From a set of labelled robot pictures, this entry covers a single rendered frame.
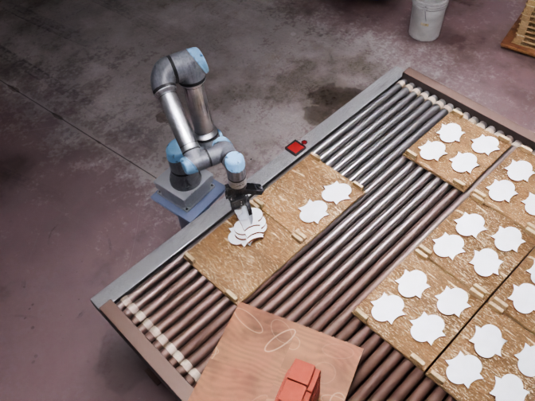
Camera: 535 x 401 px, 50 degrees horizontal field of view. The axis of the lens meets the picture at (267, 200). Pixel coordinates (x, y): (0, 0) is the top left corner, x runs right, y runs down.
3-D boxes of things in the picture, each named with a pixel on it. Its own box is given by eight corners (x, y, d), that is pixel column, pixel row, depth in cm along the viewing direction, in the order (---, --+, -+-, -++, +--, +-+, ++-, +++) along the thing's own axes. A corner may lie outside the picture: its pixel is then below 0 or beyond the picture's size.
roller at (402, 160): (168, 362, 224) (165, 357, 220) (454, 112, 303) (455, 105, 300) (175, 371, 221) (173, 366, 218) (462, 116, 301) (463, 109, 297)
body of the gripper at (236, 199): (225, 199, 241) (222, 181, 232) (244, 192, 243) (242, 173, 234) (232, 212, 237) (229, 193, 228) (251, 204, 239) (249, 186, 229)
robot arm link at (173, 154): (165, 161, 265) (160, 141, 254) (192, 151, 268) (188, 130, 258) (174, 178, 258) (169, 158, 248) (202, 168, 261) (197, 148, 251)
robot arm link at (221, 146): (201, 142, 227) (212, 159, 221) (227, 132, 230) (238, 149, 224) (205, 155, 234) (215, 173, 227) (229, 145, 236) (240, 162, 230)
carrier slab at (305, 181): (251, 203, 266) (251, 200, 264) (310, 155, 283) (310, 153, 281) (306, 246, 249) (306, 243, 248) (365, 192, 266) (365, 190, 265)
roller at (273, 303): (184, 379, 219) (181, 375, 215) (470, 121, 299) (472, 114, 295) (192, 388, 217) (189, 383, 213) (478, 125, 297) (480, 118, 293)
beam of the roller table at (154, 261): (93, 305, 243) (89, 298, 238) (394, 73, 328) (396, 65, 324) (104, 318, 239) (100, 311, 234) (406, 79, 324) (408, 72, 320)
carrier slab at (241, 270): (182, 257, 249) (182, 255, 247) (250, 203, 266) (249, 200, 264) (237, 306, 232) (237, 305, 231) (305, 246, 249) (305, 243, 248)
